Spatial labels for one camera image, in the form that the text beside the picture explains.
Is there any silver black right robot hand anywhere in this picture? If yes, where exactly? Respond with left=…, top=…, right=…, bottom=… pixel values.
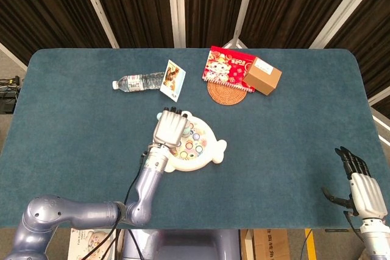
left=321, top=146, right=386, bottom=220

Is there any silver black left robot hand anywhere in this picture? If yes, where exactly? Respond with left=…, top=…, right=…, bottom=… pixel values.
left=152, top=107, right=189, bottom=149

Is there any white fish toy board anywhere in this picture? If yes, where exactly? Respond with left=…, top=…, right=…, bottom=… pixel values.
left=160, top=113, right=228, bottom=173

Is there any toy packaging box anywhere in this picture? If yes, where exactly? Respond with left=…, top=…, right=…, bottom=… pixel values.
left=67, top=228, right=117, bottom=260

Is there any picture flash card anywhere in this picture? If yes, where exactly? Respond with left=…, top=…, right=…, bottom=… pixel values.
left=159, top=59, right=186, bottom=103

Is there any clear plastic water bottle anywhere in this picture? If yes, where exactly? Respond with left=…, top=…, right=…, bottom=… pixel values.
left=112, top=71, right=166, bottom=93

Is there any round woven rattan coaster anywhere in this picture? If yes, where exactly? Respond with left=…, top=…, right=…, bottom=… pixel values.
left=207, top=79, right=248, bottom=107

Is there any red spiral-bound calendar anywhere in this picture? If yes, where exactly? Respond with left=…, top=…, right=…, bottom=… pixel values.
left=202, top=46, right=257, bottom=94

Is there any blue table mat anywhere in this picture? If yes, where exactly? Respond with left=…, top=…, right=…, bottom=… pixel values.
left=0, top=47, right=390, bottom=231

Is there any small brown cardboard box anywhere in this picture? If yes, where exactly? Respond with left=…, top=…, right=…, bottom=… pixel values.
left=243, top=56, right=283, bottom=96

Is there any large printed cardboard carton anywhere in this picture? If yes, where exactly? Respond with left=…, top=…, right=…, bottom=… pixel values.
left=240, top=228, right=291, bottom=260

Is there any blue-grey robot torso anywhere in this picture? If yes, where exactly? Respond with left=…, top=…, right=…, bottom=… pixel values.
left=121, top=228, right=241, bottom=260

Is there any dark brown curtain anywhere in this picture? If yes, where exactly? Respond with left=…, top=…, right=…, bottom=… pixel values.
left=0, top=0, right=390, bottom=111

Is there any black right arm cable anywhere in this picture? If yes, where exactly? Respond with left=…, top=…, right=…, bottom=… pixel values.
left=343, top=211, right=366, bottom=242

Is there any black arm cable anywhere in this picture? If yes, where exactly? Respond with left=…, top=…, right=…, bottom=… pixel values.
left=82, top=150, right=150, bottom=260
left=343, top=211, right=366, bottom=242

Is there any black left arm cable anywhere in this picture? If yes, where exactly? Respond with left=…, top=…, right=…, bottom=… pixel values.
left=82, top=150, right=150, bottom=260

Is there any thin blue cable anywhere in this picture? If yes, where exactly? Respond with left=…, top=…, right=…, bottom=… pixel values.
left=300, top=228, right=314, bottom=260

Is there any white frame post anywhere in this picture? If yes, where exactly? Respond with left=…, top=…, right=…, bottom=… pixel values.
left=166, top=0, right=186, bottom=49
left=75, top=0, right=119, bottom=49
left=224, top=0, right=260, bottom=49
left=0, top=42, right=28, bottom=72
left=309, top=0, right=378, bottom=49

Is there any black equipment with cables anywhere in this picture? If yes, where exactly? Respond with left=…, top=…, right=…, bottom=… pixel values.
left=0, top=76, right=22, bottom=114

